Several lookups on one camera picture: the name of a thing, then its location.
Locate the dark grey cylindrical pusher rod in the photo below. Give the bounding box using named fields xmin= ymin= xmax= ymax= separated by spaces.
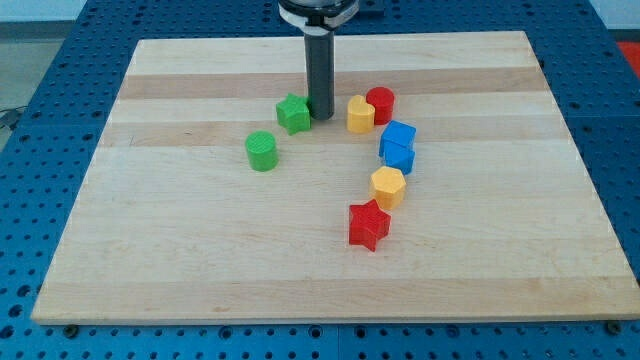
xmin=304 ymin=32 xmax=335 ymax=120

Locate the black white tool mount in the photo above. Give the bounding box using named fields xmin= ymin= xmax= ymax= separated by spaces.
xmin=278 ymin=0 xmax=359 ymax=35

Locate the yellow heart block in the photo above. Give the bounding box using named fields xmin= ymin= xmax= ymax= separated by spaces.
xmin=346 ymin=95 xmax=375 ymax=134

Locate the red cylinder block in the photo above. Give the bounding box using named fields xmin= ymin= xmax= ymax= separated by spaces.
xmin=365 ymin=87 xmax=395 ymax=125

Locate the light wooden board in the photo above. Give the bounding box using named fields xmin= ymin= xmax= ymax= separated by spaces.
xmin=31 ymin=31 xmax=639 ymax=325

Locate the green star block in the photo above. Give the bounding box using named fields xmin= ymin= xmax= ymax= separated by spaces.
xmin=276 ymin=93 xmax=311 ymax=135

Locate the green cylinder block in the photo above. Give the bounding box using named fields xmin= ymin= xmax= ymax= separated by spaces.
xmin=245 ymin=131 xmax=279 ymax=172

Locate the blue cube block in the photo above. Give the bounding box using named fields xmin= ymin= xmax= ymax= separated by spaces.
xmin=378 ymin=120 xmax=417 ymax=157

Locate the blue triangle block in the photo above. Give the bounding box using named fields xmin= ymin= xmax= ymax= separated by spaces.
xmin=383 ymin=144 xmax=415 ymax=175

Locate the yellow hexagon block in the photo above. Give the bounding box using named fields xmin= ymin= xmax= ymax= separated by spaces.
xmin=369 ymin=166 xmax=406 ymax=210

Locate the red star block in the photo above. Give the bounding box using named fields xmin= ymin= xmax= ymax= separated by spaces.
xmin=348 ymin=199 xmax=391 ymax=252

